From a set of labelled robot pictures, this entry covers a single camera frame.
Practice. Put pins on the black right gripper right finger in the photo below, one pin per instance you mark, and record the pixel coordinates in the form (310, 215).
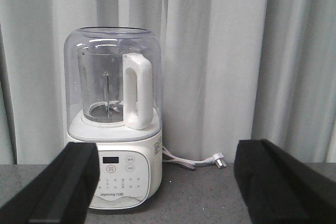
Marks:
(277, 188)

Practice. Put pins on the grey pleated curtain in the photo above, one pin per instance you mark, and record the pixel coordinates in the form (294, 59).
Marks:
(232, 70)

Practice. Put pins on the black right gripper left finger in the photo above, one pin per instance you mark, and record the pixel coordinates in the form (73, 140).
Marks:
(61, 193)

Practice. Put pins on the white blender with clear jar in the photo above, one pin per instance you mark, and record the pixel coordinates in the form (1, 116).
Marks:
(113, 98)

